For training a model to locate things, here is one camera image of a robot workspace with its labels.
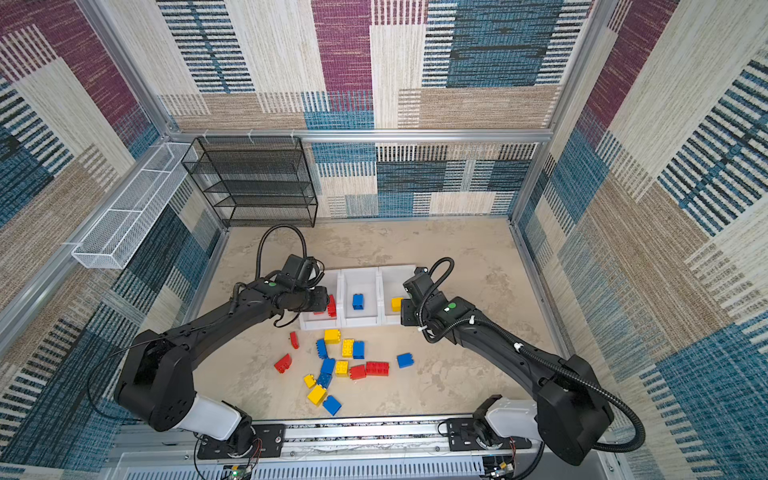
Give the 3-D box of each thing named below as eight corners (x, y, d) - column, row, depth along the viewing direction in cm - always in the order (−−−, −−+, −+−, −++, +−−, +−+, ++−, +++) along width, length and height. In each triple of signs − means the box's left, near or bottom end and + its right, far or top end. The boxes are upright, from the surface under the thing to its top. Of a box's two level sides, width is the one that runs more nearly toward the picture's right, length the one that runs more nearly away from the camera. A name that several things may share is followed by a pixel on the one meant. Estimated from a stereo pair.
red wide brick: (365, 375, 85) (365, 372, 83) (366, 365, 87) (365, 362, 85) (389, 375, 85) (389, 372, 83) (389, 365, 87) (389, 362, 85)
